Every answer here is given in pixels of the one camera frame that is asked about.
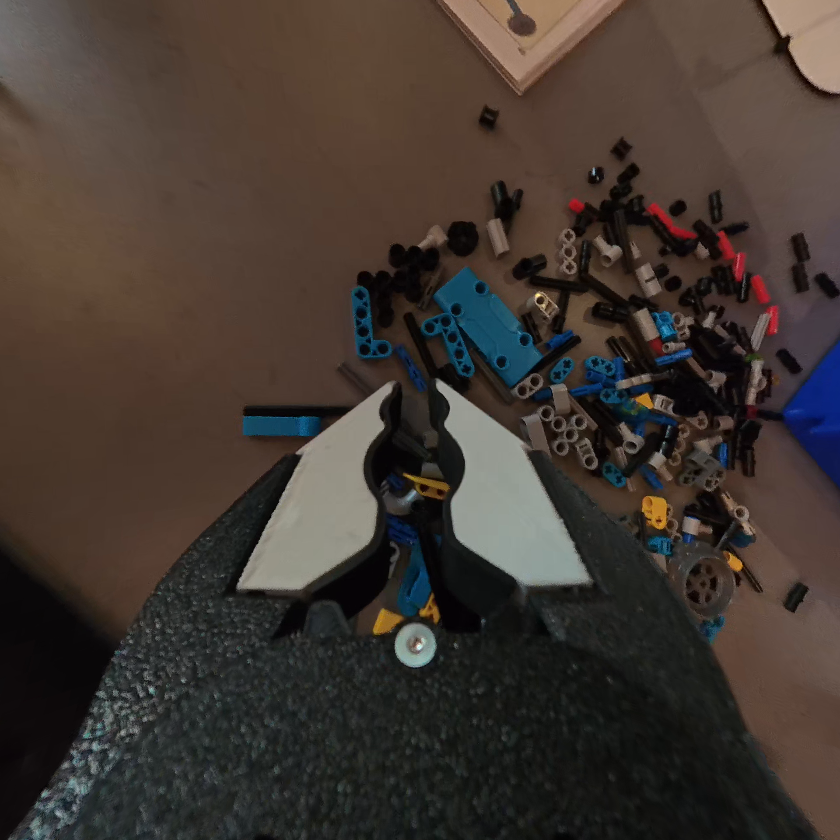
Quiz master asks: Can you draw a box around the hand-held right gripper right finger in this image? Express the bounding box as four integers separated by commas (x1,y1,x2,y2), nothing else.
428,379,595,616

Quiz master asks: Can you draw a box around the white tablet stand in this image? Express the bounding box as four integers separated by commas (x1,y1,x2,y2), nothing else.
761,0,840,94

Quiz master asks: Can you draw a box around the blue storage bin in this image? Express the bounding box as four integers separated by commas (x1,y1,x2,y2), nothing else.
781,354,840,490

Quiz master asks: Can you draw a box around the pile of toy brick parts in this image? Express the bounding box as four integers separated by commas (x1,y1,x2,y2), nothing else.
338,105,840,647

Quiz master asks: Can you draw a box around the instruction booklet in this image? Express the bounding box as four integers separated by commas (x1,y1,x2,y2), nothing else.
438,0,624,96

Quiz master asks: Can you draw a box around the blue brick beam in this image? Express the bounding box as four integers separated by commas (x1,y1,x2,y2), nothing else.
241,406,352,438

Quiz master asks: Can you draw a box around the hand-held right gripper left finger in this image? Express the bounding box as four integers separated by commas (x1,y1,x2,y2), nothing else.
235,381,404,616

